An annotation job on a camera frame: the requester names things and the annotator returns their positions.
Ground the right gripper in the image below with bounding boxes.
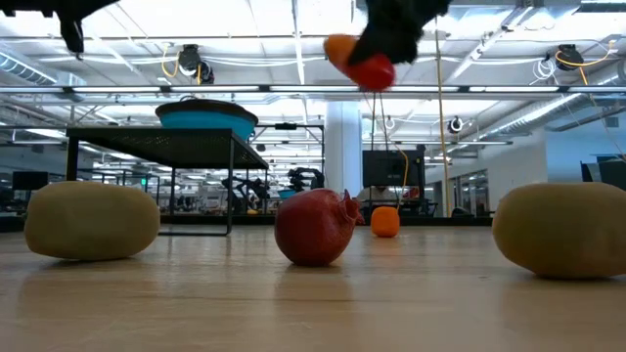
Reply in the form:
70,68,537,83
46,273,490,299
349,0,454,66

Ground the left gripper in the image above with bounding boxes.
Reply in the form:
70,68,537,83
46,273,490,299
0,0,120,61

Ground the red-orange mango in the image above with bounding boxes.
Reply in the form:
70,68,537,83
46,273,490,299
322,32,397,93

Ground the blue collapsible bowl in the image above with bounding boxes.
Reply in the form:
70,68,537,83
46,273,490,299
155,97,259,143

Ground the red pomegranate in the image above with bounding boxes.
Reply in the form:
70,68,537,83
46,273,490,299
273,188,366,268

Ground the brown kiwi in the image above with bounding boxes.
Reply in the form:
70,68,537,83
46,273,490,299
23,180,161,262
491,182,626,281

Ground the white building column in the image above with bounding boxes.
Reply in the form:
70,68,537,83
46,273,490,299
325,100,363,197

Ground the black monitor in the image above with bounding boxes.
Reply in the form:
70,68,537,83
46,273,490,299
361,149,425,190

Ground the small orange tangerine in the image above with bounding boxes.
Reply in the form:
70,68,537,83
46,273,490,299
370,205,401,240

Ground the black mesh riser shelf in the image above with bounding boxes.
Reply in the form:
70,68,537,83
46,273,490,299
65,126,270,238

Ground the yellow hanging cable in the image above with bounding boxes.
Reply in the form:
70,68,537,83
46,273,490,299
432,17,452,219
394,144,410,211

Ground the silver ceiling duct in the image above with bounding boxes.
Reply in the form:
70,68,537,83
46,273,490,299
488,90,626,144

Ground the black aluminium table frame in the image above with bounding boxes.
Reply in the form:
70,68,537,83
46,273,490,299
0,213,494,232

